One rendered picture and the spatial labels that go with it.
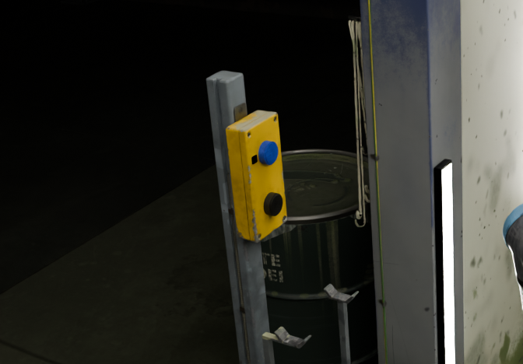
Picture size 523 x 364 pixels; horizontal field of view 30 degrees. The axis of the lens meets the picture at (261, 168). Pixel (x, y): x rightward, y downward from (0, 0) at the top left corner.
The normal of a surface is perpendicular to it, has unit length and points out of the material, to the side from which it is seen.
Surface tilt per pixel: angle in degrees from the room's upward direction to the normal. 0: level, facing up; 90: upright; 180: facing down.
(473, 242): 90
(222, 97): 90
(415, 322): 90
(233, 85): 90
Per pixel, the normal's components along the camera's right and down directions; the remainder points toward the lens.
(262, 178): 0.81, 0.16
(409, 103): -0.57, 0.37
